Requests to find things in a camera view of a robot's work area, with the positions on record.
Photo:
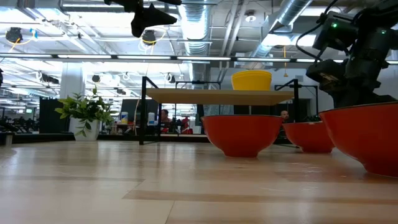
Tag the red bowl floral inside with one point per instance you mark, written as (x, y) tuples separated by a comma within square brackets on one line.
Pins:
[(242, 137), (308, 138), (367, 140)]

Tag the yellow plastic mini bowl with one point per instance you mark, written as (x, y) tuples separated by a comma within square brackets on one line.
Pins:
[(252, 83)]

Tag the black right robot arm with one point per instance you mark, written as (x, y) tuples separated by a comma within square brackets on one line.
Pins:
[(382, 15)]

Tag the long ceiling light strip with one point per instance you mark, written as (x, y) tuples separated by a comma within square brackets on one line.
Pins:
[(202, 58)]

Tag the white ceiling sensor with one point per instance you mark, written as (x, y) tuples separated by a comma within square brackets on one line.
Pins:
[(250, 17)]

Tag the black monitor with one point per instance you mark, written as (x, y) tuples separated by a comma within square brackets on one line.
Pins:
[(140, 107)]

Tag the person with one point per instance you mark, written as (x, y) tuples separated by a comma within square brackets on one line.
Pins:
[(164, 115), (284, 115)]

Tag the wooden riser shelf black legs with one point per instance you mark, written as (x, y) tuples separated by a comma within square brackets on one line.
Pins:
[(217, 97)]

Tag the green potted plant white pot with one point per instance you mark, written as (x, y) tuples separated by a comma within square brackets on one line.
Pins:
[(84, 129)]

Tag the black partition panel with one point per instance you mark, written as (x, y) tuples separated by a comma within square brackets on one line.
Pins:
[(53, 115)]

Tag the silver ventilation duct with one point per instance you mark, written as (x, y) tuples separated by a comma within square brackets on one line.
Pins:
[(289, 12), (196, 25)]

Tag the black metal frame stand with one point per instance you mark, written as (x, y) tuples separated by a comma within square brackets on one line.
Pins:
[(317, 99)]

